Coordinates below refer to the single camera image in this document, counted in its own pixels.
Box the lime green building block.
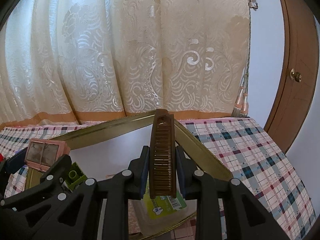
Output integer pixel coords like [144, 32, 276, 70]
[62, 162, 87, 192]

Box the pink framed small mirror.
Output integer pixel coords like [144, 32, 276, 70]
[24, 138, 71, 172]

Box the green floss pick case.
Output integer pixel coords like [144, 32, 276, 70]
[132, 192, 197, 235]

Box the brown folding comb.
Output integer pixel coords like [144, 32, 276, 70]
[149, 109, 176, 199]

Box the gold metal tin box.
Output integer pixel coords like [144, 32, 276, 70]
[24, 109, 234, 238]

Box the plaid checkered tablecloth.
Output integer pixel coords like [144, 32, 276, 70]
[1, 118, 316, 239]

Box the curtain tieback tassel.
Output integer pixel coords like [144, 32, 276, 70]
[231, 9, 252, 118]

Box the cream lace curtain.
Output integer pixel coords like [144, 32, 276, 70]
[1, 0, 250, 127]

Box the brass door knob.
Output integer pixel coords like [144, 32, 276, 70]
[290, 69, 302, 83]

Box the brown wooden door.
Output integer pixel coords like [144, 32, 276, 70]
[264, 0, 319, 153]

